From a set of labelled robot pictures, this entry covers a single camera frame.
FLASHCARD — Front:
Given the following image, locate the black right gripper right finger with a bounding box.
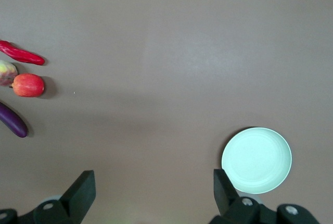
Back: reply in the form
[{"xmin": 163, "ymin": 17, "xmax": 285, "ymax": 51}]
[{"xmin": 209, "ymin": 168, "xmax": 321, "ymax": 224}]

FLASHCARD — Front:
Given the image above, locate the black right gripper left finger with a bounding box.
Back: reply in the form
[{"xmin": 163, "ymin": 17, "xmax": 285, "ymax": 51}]
[{"xmin": 0, "ymin": 169, "xmax": 97, "ymax": 224}]

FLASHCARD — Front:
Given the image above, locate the purple eggplant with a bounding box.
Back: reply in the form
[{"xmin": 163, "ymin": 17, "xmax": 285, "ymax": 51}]
[{"xmin": 0, "ymin": 101, "xmax": 28, "ymax": 138}]

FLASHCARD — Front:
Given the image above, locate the yellow-pink peach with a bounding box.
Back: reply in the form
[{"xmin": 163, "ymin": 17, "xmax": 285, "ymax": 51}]
[{"xmin": 0, "ymin": 59, "xmax": 19, "ymax": 87}]

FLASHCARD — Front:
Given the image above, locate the red chili pepper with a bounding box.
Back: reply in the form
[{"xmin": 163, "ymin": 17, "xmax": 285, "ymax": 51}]
[{"xmin": 0, "ymin": 40, "xmax": 45, "ymax": 66}]

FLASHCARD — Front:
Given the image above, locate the pale green round plate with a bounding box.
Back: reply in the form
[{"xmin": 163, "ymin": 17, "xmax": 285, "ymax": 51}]
[{"xmin": 221, "ymin": 127, "xmax": 292, "ymax": 194}]

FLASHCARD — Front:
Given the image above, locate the brown table cover mat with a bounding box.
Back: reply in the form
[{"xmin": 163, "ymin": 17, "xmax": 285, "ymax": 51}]
[{"xmin": 0, "ymin": 0, "xmax": 333, "ymax": 224}]

